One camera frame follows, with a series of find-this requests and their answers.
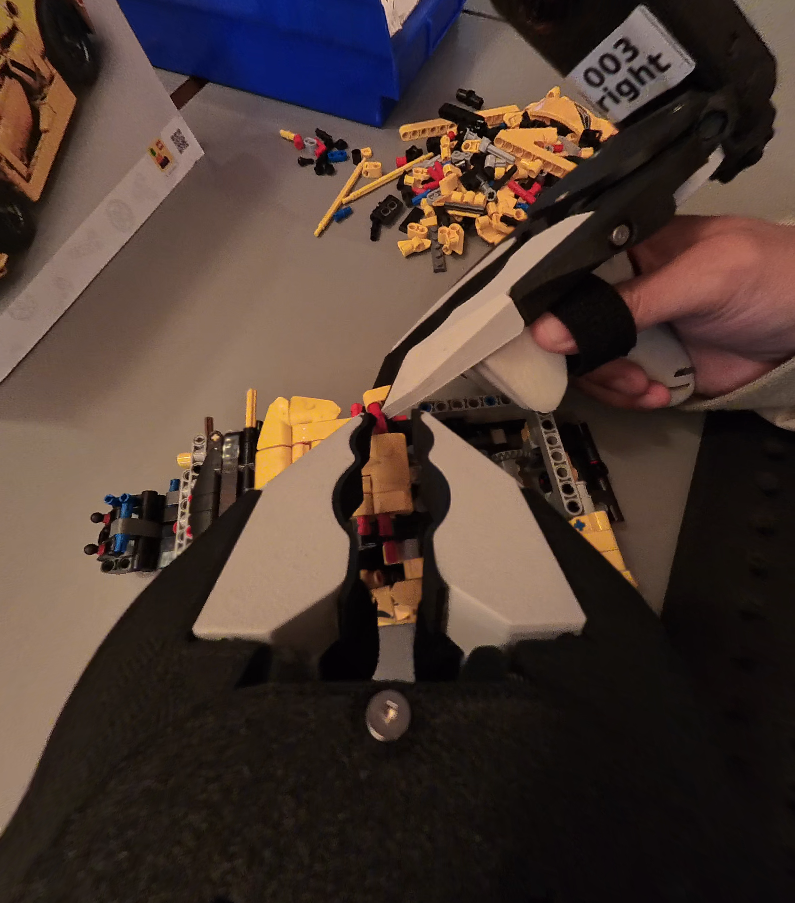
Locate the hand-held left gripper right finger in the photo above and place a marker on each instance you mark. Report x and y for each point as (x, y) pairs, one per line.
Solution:
(504, 565)

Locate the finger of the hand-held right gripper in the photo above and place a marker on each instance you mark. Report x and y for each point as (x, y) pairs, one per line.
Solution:
(468, 360)
(489, 282)

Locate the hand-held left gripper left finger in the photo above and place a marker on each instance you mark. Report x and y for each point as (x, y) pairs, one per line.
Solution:
(278, 565)

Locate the yellow toy car chassis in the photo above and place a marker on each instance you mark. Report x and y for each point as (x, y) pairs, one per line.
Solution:
(299, 423)

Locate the grey desk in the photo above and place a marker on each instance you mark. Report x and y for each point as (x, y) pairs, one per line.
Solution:
(87, 466)

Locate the black dotted desk mat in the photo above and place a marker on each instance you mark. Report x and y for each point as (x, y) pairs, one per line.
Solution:
(765, 635)

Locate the person's right hand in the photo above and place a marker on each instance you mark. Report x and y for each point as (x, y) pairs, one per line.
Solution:
(751, 297)

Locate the pile of small toy pieces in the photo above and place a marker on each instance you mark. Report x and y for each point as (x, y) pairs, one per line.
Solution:
(482, 170)

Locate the white papers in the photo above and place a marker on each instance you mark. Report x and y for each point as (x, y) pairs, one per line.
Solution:
(401, 11)

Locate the blue plastic bin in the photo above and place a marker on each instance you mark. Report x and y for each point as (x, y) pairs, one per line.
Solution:
(285, 50)

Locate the toy car instruction booklet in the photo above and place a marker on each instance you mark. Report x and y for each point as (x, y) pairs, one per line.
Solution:
(101, 212)

